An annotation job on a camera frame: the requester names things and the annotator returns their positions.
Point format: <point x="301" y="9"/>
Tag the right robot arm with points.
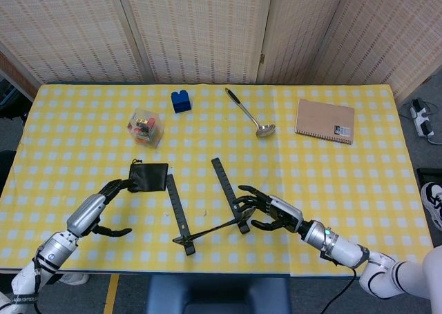
<point x="345" y="250"/>

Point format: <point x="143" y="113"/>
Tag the brown spiral notebook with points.
<point x="323" y="120"/>

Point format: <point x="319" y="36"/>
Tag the yellow checked tablecloth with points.
<point x="328" y="176"/>

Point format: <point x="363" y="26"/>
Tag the black bag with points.
<point x="6" y="169"/>

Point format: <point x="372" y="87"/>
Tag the blue building block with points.
<point x="181" y="103"/>

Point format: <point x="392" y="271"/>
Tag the clear box with toys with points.
<point x="145" y="127"/>

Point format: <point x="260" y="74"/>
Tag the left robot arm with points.
<point x="52" y="255"/>

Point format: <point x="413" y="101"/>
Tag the white power strip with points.
<point x="421" y="119"/>

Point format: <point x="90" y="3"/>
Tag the white and black sneaker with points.
<point x="433" y="203"/>

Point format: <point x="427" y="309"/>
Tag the black folding laptop stand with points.
<point x="179" y="210"/>

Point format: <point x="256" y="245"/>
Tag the yellow floor tape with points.
<point x="111" y="293"/>

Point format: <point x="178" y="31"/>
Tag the beige woven folding screen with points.
<point x="207" y="34"/>

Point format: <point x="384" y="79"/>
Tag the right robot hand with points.
<point x="285" y="210"/>

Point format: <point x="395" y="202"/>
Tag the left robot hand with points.
<point x="84" y="214"/>

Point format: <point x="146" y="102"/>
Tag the white shoe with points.
<point x="76" y="279"/>

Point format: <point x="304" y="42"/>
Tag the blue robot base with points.
<point x="217" y="293"/>

